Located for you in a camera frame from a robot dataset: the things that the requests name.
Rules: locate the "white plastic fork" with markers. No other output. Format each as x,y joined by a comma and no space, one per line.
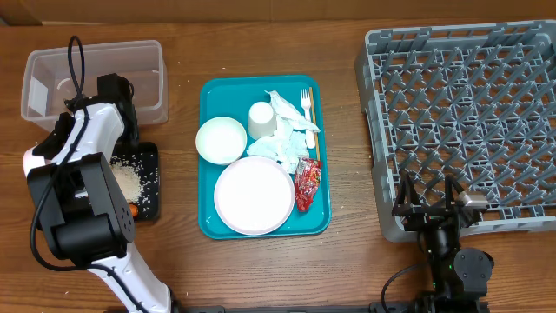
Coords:
306,104

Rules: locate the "white round plate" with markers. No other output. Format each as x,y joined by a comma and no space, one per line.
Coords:
254,196

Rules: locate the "teal plastic serving tray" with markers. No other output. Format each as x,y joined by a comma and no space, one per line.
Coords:
233,97

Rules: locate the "red snack wrapper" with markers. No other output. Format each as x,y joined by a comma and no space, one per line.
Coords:
307,182

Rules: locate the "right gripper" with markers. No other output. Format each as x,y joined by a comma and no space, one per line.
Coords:
404,206

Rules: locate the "white paper cup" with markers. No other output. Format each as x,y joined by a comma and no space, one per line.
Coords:
261,120

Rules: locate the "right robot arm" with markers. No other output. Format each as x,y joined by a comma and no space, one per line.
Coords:
459,276

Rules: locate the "black plastic tray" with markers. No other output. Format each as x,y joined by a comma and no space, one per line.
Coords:
144,158

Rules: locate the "white bowl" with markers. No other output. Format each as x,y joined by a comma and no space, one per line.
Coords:
221,140

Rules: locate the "grey dishwasher rack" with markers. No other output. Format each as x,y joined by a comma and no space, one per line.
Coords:
474,101

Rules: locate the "crumpled white napkin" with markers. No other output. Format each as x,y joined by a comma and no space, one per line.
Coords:
288,143

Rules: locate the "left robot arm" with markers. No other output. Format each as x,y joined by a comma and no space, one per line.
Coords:
82,220

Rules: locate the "spilled rice pile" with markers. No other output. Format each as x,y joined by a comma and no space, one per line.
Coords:
128,180

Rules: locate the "clear plastic bin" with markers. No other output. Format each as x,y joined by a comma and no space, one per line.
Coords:
47,82

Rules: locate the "orange carrot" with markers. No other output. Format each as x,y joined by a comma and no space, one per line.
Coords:
133,209

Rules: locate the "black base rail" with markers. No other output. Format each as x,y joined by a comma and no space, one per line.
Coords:
392,307

